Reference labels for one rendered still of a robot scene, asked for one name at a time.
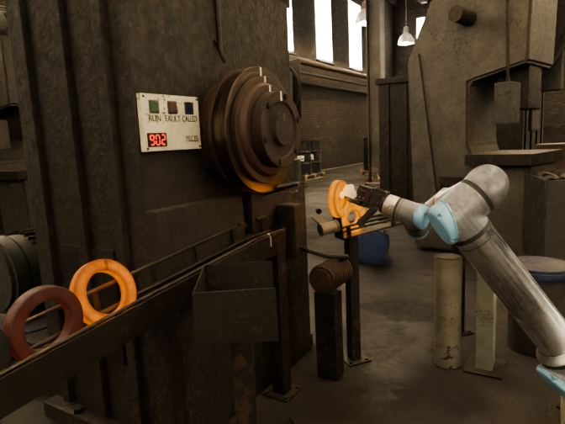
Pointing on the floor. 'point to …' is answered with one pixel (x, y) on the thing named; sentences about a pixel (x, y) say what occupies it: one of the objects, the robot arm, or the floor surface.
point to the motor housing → (330, 315)
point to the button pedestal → (485, 336)
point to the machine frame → (141, 180)
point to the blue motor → (374, 248)
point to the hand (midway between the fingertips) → (339, 194)
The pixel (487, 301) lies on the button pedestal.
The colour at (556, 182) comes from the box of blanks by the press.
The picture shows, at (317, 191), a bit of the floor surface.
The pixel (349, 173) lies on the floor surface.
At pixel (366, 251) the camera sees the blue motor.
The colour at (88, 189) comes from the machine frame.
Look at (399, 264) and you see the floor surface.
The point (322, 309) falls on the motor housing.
